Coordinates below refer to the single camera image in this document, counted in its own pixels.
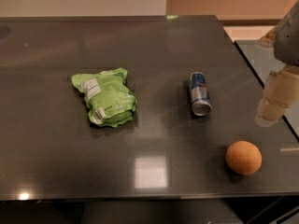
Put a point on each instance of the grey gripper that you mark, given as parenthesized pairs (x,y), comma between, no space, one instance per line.
(288,41)

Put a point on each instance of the green rice chip bag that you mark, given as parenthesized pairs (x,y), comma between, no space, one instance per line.
(106,95)

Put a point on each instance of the orange ball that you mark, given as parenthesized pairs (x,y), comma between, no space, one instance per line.
(243,158)

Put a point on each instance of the blue silver energy drink can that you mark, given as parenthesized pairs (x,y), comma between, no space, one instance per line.
(200,102)

